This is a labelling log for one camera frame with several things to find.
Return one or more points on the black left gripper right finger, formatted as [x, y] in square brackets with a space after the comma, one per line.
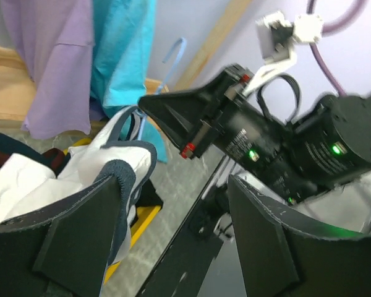
[286, 253]

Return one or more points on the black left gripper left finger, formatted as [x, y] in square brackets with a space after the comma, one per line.
[63, 246]

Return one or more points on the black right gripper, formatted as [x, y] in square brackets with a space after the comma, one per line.
[219, 114]

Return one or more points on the blue wire hanger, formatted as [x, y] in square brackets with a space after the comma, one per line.
[179, 45]

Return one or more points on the white navy-trimmed tank top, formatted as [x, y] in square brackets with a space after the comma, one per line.
[30, 180]

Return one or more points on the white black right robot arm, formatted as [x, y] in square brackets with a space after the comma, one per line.
[329, 146]

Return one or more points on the yellow plastic tray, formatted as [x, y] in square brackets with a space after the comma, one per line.
[136, 229]

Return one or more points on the black garment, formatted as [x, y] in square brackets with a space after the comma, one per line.
[148, 197]

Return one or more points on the turquoise t-shirt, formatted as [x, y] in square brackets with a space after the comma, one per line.
[124, 32]

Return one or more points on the purple blue t-shirt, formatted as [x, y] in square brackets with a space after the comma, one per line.
[55, 41]

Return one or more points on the right wooden clothes rack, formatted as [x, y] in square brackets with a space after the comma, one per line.
[17, 90]

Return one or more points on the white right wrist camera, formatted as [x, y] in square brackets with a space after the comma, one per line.
[277, 39]

